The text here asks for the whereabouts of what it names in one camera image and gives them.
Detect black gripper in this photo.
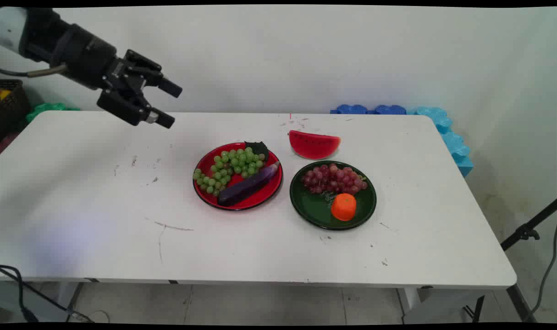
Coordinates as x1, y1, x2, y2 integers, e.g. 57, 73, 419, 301
19, 8, 183, 129

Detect red toy grape bunch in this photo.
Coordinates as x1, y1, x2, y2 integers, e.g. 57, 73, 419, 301
301, 163, 368, 194

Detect black tripod stand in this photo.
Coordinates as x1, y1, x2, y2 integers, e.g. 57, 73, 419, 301
464, 198, 557, 323

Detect purple toy eggplant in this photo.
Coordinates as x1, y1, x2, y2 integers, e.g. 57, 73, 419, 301
217, 161, 281, 206

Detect white table leg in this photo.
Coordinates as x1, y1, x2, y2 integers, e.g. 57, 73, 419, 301
397, 287, 422, 318
53, 281, 84, 322

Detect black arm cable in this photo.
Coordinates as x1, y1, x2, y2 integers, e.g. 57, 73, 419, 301
0, 64, 69, 78

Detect green foam mat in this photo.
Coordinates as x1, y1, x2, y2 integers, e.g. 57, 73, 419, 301
25, 103, 81, 123

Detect orange toy carrot piece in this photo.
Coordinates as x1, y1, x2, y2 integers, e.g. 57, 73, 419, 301
331, 193, 358, 222

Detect green toy grape bunch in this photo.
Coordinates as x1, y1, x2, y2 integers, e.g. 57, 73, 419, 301
193, 147, 266, 197

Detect light blue foam mats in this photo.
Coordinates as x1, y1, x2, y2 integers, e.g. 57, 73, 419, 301
407, 106, 474, 178

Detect grey hanging cable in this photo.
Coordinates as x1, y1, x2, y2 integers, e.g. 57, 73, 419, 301
522, 222, 557, 323

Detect black floor cable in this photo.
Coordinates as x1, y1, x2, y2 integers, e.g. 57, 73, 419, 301
0, 264, 94, 324

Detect dark green toy leaf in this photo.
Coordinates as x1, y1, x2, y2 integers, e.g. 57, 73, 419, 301
244, 141, 270, 161

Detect black woven basket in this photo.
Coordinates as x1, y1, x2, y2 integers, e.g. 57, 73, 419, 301
0, 79, 32, 140

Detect red round plate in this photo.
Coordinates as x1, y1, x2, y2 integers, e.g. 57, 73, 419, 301
193, 142, 284, 211

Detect red toy watermelon slice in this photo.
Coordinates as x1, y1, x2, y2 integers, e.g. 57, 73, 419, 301
288, 130, 342, 160

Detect dark green round plate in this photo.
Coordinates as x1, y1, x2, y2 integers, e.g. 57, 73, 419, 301
289, 160, 377, 231

